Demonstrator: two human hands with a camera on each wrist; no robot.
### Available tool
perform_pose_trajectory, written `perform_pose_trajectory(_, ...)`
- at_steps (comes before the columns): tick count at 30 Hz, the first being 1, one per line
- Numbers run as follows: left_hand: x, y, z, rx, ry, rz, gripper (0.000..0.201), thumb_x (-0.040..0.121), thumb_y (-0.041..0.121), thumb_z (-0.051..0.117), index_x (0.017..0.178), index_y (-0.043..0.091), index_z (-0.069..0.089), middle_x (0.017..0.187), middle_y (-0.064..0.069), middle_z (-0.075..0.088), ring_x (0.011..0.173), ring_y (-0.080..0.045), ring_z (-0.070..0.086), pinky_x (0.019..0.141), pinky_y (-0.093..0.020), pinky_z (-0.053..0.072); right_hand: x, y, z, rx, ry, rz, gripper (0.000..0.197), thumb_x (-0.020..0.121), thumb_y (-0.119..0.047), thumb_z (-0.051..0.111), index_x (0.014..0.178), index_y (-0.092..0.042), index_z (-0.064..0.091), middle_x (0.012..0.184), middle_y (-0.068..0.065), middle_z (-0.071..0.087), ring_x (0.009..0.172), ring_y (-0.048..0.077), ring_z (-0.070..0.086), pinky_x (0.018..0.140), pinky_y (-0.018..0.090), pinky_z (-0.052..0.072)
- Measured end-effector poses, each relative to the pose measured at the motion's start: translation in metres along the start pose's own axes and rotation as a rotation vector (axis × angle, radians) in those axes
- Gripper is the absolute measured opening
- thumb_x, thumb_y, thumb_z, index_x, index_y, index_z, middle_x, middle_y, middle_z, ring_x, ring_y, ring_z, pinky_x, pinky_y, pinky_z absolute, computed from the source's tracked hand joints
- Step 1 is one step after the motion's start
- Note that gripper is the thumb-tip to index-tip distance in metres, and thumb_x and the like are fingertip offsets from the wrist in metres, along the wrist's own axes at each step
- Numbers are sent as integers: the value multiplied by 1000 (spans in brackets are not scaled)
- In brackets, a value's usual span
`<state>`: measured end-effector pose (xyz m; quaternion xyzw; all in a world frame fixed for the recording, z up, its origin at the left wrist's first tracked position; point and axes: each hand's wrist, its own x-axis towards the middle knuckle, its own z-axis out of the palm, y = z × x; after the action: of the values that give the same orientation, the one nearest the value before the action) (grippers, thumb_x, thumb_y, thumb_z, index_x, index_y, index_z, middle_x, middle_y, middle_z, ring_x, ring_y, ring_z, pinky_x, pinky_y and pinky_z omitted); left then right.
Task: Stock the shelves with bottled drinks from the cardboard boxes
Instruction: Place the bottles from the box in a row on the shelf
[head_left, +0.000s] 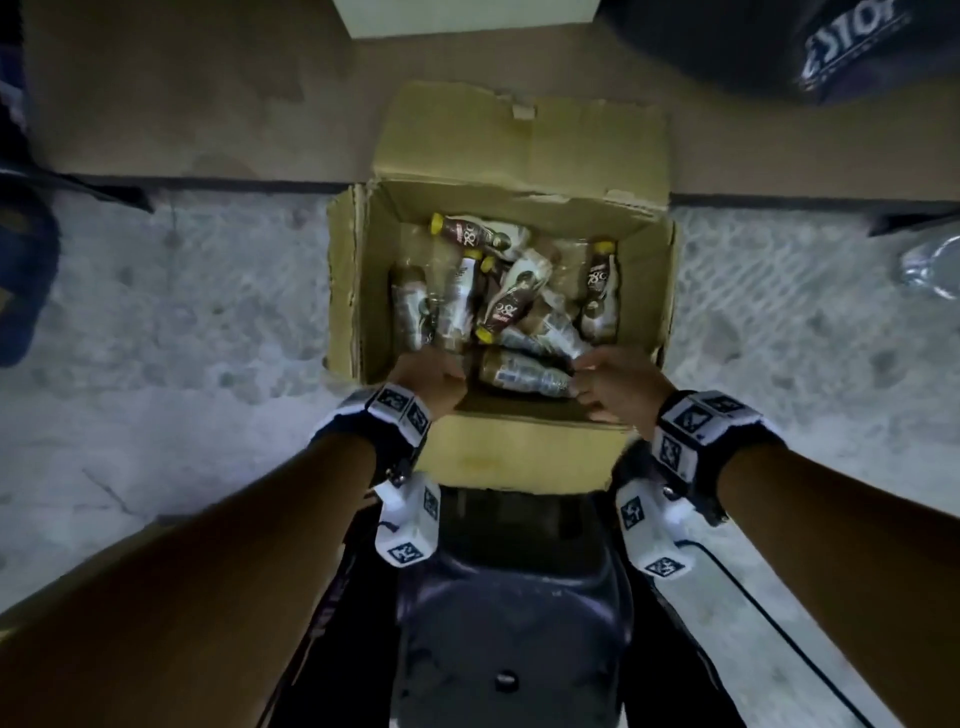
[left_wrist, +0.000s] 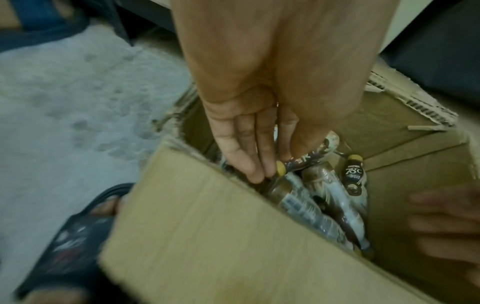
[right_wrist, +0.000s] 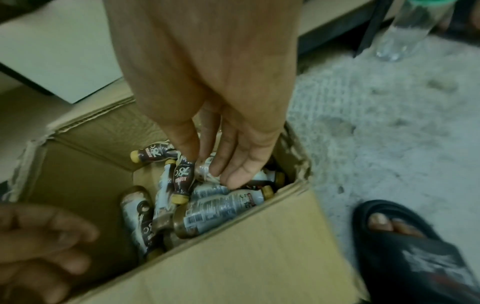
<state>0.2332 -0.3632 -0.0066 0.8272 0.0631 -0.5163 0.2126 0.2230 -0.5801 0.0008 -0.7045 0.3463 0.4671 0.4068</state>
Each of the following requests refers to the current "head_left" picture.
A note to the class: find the person's left forearm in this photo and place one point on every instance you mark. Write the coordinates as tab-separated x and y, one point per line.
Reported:
187	585

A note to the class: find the person's right hand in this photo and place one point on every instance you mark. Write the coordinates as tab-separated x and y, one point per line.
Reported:
622	386

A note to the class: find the person's right leg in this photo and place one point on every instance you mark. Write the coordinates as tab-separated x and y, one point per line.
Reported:
675	675

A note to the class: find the coffee bottles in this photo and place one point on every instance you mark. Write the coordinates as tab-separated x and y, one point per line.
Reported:
510	300

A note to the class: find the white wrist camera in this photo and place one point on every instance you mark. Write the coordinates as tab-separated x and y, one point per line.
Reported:
409	525
649	532

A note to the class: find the white box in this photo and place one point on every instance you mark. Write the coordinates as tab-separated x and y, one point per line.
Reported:
465	15

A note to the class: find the person's right forearm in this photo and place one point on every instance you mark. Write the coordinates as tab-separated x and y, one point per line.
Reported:
840	540

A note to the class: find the person's right black sandal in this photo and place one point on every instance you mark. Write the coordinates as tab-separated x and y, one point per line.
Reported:
630	465

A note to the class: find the person's left hand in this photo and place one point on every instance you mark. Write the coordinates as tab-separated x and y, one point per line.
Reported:
427	379

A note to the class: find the clear plastic bottle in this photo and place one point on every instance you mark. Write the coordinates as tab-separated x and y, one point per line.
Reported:
934	270

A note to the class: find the person's left leg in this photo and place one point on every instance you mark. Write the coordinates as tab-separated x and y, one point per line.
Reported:
337	660

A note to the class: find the yellow-capped drink bottle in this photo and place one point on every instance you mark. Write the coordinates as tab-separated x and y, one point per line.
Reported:
525	373

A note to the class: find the cardboard box of coffee bottles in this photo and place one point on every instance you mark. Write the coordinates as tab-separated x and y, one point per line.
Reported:
525	142

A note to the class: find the person's leg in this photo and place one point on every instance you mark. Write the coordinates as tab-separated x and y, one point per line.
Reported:
337	660
675	675

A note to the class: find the black marker wrist band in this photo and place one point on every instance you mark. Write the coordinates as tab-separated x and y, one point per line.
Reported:
697	435
382	420

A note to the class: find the black printed bag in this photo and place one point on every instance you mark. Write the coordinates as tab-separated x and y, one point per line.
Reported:
750	45

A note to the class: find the dark plastic stool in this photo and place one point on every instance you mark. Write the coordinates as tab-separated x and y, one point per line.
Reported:
510	615

